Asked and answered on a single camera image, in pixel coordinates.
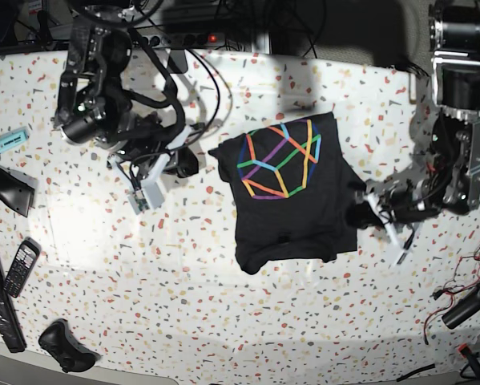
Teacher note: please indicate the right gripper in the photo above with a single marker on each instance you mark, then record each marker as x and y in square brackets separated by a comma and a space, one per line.
[129, 136]

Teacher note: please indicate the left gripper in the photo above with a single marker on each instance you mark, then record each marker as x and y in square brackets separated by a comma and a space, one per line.
[406, 201]

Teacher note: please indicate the black T-shirt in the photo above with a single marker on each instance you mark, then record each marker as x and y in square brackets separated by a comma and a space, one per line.
[292, 189]

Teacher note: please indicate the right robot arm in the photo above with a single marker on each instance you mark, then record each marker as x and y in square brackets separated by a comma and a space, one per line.
[100, 49]

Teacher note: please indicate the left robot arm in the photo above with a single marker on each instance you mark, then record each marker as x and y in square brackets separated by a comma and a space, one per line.
[452, 182]

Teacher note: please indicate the black cylindrical tool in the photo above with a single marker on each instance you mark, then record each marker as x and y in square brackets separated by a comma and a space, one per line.
[465, 309]

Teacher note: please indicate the red black clamp right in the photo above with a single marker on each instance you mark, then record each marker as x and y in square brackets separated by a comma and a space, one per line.
[472, 361]

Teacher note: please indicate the thin black stick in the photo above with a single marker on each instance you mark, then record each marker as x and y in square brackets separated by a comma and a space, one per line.
[416, 372]

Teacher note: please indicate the light blue highlighter marker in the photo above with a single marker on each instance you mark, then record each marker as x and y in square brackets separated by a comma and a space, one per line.
[13, 139]

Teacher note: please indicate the black remote control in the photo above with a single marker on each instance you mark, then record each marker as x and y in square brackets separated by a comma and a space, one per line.
[21, 267]

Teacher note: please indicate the black game controller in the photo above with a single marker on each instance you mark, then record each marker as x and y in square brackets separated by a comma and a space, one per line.
[71, 355]

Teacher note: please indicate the long black bar in plastic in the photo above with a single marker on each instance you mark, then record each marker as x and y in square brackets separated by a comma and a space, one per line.
[1, 297]

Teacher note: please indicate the power strip with red switch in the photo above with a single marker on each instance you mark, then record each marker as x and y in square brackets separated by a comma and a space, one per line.
[185, 40]

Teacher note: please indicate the black handheld device with handle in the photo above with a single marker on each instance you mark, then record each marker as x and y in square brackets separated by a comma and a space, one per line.
[15, 194]

